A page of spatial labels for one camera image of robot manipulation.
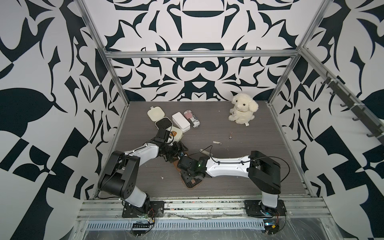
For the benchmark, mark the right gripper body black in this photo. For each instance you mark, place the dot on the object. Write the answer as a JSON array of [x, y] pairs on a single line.
[[187, 175]]

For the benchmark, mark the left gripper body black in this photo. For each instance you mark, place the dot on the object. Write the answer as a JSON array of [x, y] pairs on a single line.
[[172, 150]]

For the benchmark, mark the brown nail clipper case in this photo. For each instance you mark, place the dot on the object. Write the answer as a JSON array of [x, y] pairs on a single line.
[[188, 182]]

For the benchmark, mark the cream nail clipper case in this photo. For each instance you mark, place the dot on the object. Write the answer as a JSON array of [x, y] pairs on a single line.
[[176, 134]]

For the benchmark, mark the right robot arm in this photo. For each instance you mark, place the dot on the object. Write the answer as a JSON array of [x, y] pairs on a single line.
[[262, 170]]

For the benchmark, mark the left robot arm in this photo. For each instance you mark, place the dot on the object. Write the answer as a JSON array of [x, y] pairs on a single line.
[[120, 173]]

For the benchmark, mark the white rectangular box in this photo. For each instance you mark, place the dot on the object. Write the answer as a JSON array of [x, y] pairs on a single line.
[[181, 122]]

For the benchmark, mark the flag pattern can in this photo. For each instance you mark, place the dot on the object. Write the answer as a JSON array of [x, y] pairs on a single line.
[[193, 120]]

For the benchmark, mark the cream case far left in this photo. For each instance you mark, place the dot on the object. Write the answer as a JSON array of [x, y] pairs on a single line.
[[158, 116]]

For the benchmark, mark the white plush dog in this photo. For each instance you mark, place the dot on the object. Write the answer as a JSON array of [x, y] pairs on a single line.
[[243, 110]]

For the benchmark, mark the left electronics board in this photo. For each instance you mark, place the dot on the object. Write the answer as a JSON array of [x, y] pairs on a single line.
[[140, 228]]

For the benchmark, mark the electronics board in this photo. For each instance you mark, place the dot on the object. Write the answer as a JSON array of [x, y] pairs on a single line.
[[271, 227], [140, 228]]

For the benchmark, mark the right electronics board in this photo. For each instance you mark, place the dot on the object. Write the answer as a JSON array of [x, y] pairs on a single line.
[[271, 227]]

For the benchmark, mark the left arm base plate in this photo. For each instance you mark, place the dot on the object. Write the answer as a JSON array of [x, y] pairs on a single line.
[[142, 209]]

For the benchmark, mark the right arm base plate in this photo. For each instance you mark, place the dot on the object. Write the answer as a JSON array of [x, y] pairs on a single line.
[[255, 208]]

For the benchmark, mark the aluminium front rail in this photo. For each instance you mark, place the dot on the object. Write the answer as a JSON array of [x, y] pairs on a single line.
[[297, 206]]

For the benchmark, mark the wall hook rack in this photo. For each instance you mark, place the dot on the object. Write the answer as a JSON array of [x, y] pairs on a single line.
[[350, 102]]

